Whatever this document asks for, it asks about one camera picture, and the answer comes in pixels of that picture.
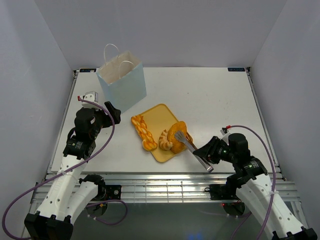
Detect orange braided bread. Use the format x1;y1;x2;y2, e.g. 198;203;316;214
131;114;158;152

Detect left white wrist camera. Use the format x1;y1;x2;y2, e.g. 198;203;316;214
77;91;98;109

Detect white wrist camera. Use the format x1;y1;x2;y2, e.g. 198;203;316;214
77;91;98;109
220;127;231;140

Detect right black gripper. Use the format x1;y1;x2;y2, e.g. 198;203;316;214
193;135;237;164

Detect light blue paper bag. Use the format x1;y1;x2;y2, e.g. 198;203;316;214
96;43;147;113

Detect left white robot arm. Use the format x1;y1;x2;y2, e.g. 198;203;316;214
24;100;121;240

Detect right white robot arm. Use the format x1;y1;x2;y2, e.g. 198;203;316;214
193;133;318;240

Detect small croissant bread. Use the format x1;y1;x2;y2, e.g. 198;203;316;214
158;129;173;151

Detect brown oval crusty bread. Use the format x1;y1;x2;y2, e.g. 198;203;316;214
167;121;187;154

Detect metal food tongs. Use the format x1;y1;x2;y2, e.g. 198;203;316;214
174;131;214;173

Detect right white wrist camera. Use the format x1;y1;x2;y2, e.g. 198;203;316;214
220;127;231;140

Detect aluminium table frame rail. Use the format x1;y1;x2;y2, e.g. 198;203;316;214
31;173;300;204

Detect yellow plastic tray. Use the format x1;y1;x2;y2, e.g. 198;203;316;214
139;103;179;163

